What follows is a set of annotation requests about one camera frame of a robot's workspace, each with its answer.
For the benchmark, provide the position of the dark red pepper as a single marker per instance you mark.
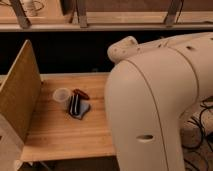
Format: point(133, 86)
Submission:
point(81, 93)

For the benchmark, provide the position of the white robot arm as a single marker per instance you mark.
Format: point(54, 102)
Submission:
point(151, 90)

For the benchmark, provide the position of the blue cloth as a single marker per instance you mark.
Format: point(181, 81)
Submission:
point(84, 108)

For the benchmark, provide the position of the translucent plastic cup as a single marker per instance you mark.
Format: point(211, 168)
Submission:
point(62, 97)

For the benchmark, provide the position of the left wooden side panel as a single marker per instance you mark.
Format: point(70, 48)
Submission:
point(19, 92)

